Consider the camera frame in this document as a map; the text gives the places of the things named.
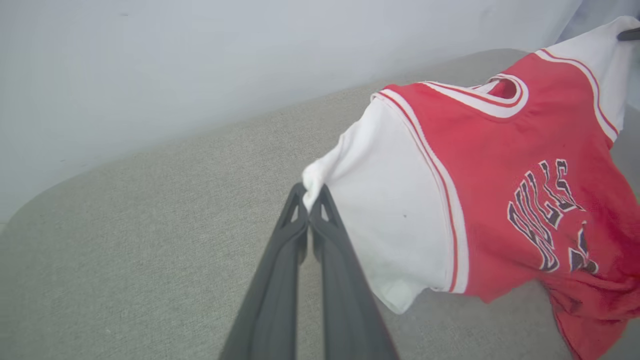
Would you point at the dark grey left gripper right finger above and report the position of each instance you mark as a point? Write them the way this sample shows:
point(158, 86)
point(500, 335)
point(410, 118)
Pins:
point(345, 310)

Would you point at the red white basketball jersey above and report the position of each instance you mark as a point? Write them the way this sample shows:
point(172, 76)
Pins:
point(500, 175)

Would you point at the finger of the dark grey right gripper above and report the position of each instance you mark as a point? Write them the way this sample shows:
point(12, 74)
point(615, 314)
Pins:
point(630, 34)

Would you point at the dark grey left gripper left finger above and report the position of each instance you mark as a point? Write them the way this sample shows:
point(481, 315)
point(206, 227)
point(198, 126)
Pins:
point(272, 300)

